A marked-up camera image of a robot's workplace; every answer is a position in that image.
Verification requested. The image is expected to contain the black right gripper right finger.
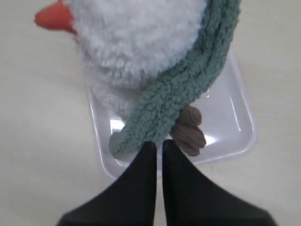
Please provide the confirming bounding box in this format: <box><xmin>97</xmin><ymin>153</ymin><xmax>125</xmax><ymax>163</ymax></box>
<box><xmin>162</xmin><ymin>140</ymin><xmax>276</xmax><ymax>226</ymax></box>

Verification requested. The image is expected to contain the green knitted cloth piece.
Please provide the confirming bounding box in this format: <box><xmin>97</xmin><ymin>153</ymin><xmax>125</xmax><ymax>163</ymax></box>
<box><xmin>109</xmin><ymin>0</ymin><xmax>240</xmax><ymax>160</ymax></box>

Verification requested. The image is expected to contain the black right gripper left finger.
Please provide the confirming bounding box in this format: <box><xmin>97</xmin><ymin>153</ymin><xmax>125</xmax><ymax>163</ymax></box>
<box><xmin>57</xmin><ymin>142</ymin><xmax>157</xmax><ymax>226</ymax></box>

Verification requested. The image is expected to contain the white plush snowman toy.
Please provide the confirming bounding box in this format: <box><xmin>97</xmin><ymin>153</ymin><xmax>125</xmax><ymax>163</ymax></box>
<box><xmin>34</xmin><ymin>0</ymin><xmax>207</xmax><ymax>156</ymax></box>

